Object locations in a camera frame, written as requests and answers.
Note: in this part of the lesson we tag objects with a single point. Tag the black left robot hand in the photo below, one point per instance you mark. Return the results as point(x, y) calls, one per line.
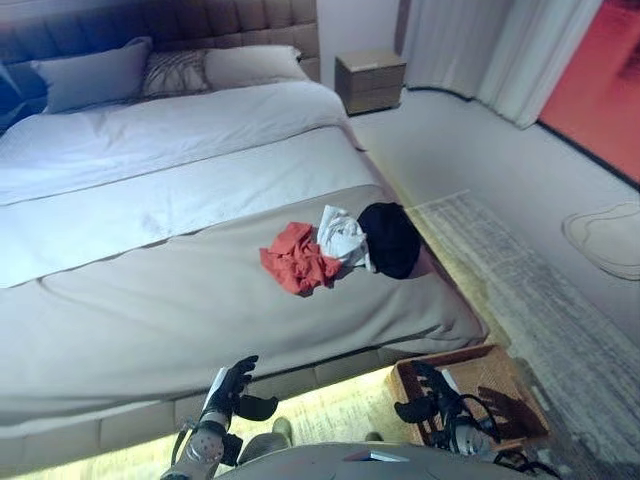
point(235, 387)

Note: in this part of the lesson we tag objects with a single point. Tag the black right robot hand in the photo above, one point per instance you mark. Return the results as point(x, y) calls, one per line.
point(432, 392)

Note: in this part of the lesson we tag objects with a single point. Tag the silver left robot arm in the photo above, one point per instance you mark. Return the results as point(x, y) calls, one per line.
point(202, 445)

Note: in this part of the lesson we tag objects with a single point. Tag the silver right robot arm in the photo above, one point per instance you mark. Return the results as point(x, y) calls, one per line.
point(472, 440)

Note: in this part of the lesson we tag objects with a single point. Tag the woven wicker basket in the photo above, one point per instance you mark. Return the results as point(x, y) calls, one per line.
point(500, 385)

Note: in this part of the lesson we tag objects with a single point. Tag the beige bed runner blanket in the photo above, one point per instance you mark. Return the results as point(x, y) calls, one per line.
point(200, 310)

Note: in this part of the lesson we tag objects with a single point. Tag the large bed with white duvet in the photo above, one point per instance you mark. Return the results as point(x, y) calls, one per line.
point(165, 200)

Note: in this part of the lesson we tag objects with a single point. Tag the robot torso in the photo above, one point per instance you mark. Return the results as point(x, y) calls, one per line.
point(325, 462)

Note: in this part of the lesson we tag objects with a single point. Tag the grey patterned rug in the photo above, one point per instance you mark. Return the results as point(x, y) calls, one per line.
point(525, 300)

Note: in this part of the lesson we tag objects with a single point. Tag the red crumpled garment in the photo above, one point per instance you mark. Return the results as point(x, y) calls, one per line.
point(299, 259)

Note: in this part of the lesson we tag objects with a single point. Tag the black crumpled garment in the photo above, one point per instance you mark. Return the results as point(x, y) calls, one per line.
point(391, 240)

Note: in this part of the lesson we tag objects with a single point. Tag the white crumpled garment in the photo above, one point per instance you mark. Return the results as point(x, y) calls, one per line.
point(345, 240)

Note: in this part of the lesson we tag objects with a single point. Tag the wooden nightstand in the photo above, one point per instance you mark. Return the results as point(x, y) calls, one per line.
point(370, 80)

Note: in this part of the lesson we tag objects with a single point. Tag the patterned decorative cushion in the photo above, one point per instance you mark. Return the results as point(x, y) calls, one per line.
point(175, 72)

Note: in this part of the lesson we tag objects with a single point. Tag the white plain pillow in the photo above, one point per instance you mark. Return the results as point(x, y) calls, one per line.
point(252, 62)

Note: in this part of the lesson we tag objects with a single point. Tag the grey plain pillow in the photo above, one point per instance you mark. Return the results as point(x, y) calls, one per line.
point(95, 77)

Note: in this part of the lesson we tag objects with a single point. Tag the white curtain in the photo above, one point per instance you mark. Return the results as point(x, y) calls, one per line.
point(495, 50)

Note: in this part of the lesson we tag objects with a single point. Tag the red window panel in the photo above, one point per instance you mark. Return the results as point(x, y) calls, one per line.
point(595, 75)

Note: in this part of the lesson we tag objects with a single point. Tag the tufted brown headboard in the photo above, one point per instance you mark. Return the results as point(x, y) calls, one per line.
point(165, 22)

